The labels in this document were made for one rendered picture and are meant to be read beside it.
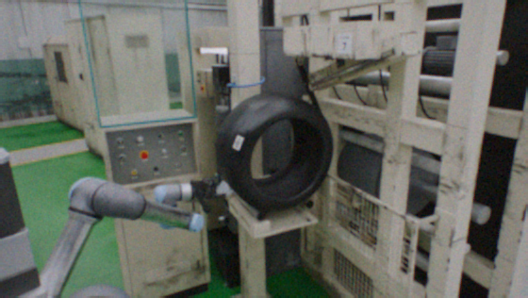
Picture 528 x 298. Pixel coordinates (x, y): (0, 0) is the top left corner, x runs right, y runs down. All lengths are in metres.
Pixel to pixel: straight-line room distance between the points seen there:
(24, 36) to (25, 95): 1.39
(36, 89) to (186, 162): 8.37
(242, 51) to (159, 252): 1.38
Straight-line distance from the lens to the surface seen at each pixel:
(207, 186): 1.63
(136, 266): 2.50
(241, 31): 1.91
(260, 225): 1.76
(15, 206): 0.83
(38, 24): 10.56
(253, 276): 2.40
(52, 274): 1.38
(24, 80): 10.40
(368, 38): 1.53
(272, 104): 1.59
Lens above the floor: 1.72
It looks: 17 degrees down
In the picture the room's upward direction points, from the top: 1 degrees counter-clockwise
